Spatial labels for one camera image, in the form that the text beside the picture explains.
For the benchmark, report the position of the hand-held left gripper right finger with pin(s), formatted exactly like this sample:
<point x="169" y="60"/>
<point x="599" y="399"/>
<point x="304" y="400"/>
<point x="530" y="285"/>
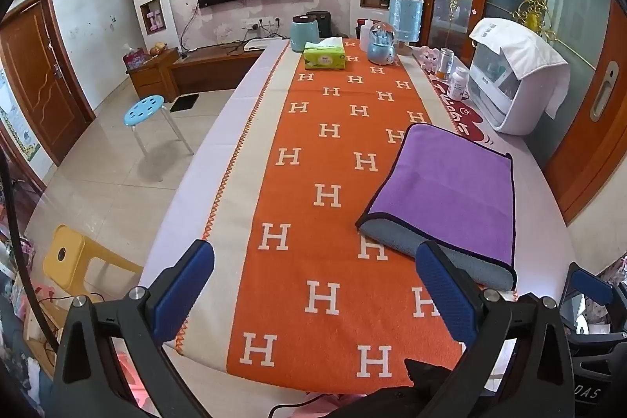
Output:
<point x="448" y="295"/>

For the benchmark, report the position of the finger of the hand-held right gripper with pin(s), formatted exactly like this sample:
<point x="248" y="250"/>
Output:
<point x="592" y="286"/>

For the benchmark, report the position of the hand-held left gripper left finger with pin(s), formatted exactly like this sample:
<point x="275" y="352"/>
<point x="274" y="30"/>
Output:
<point x="183" y="290"/>

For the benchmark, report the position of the purple towel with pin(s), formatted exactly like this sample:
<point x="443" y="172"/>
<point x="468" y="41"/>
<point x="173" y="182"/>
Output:
<point x="441" y="183"/>

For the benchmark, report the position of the yellow plastic stool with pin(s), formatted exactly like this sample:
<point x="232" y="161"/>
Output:
<point x="73" y="254"/>

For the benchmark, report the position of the orange printed table blanket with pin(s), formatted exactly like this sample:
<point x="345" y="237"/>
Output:
<point x="323" y="202"/>

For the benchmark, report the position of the red cartoon mat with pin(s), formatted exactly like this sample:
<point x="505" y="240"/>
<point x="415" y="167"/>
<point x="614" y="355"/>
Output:
<point x="463" y="117"/>

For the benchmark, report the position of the wooden sliding glass door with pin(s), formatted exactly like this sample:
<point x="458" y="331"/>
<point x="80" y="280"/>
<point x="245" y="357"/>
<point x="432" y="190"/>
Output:
<point x="578" y="104"/>

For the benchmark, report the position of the blue round stool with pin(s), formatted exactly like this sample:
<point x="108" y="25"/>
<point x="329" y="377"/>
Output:
<point x="144" y="106"/>

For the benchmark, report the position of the white sterilizer appliance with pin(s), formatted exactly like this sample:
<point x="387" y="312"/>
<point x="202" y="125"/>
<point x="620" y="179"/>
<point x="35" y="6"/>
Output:
<point x="499" y="99"/>

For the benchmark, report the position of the white pill bottle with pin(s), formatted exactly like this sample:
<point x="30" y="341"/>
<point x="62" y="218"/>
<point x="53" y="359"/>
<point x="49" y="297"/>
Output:
<point x="458" y="85"/>

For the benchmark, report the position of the small wooden cabinet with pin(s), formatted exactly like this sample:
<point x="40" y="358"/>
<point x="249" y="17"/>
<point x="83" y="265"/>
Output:
<point x="152" y="75"/>

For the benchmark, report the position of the low wooden television bench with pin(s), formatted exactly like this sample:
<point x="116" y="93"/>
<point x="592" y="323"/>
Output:
<point x="215" y="63"/>

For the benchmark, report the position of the glass jar with orange contents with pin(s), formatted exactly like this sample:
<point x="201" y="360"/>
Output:
<point x="445" y="64"/>

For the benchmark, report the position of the pink tissue box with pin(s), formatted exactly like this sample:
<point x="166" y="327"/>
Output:
<point x="134" y="59"/>

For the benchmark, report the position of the pink figure ornament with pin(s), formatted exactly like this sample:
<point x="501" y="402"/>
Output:
<point x="428" y="58"/>

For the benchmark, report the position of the fruit on cabinet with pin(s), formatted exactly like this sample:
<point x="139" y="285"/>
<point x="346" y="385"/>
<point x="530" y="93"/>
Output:
<point x="157" y="49"/>

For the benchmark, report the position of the white cloth cover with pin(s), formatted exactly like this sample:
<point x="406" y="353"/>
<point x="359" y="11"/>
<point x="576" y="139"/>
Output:
<point x="524" y="50"/>

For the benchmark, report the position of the blue snow globe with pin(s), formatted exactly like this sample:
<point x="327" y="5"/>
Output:
<point x="381" y="48"/>

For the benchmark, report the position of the white set-top box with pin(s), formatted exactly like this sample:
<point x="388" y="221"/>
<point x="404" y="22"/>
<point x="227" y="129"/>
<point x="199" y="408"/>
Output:
<point x="262" y="44"/>

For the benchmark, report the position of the brown wooden door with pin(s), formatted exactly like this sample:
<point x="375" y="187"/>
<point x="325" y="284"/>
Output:
<point x="39" y="75"/>

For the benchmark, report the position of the green tissue box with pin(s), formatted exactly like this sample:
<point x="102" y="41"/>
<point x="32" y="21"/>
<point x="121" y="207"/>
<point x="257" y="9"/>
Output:
<point x="323" y="55"/>

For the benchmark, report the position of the white plastic bottle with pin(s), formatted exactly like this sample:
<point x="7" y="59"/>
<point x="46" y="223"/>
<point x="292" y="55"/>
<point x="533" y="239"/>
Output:
<point x="366" y="36"/>

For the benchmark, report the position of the light blue cylindrical container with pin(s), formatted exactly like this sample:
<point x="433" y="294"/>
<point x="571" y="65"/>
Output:
<point x="405" y="16"/>

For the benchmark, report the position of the large gold hanging ornament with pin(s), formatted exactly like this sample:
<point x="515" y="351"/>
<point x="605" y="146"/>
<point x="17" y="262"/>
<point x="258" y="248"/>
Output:
<point x="534" y="9"/>

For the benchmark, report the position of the teal electric kettle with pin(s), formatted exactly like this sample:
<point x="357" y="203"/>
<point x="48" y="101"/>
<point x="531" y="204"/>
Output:
<point x="305" y="35"/>

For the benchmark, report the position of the black countertop appliance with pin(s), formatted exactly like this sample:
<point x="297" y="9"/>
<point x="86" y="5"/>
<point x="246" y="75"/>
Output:
<point x="323" y="24"/>

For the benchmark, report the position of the colourful wall poster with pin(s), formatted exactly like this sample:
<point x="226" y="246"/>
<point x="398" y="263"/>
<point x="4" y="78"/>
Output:
<point x="19" y="124"/>

